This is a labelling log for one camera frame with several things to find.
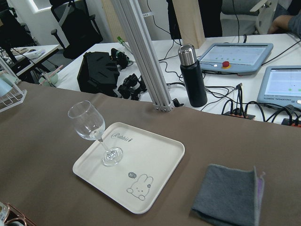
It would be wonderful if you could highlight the white rabbit tray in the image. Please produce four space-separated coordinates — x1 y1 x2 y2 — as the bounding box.
72 122 185 214

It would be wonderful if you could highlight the copper wire bottle basket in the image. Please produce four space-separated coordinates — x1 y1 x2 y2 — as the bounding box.
0 202 37 226

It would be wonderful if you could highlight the aluminium frame post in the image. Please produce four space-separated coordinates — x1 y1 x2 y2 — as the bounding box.
112 0 174 112

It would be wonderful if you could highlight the grey folded cloth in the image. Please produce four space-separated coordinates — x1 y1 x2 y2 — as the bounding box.
192 164 265 226

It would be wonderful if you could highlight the black office chair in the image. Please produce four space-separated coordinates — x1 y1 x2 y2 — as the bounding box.
50 0 103 59

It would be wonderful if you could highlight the black plastic device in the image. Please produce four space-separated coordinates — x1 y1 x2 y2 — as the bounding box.
77 52 119 97

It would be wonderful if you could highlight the orange power strip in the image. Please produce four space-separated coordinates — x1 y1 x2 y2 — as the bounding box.
222 82 256 120

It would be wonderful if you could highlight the black thermos bottle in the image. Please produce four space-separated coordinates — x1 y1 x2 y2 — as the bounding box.
178 44 207 107

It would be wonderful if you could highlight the seated person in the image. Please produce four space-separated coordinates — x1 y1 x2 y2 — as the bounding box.
268 12 301 38

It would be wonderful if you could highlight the white cup rack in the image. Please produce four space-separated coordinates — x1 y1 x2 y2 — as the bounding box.
0 58 27 112

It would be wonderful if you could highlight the blue teach pendant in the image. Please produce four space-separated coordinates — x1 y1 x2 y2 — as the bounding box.
257 65 301 108
198 43 273 75

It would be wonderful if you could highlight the clear wine glass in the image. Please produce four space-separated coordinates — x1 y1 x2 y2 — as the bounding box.
68 100 123 166

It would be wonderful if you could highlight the black camera unit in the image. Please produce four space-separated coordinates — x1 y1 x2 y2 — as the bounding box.
113 73 147 101

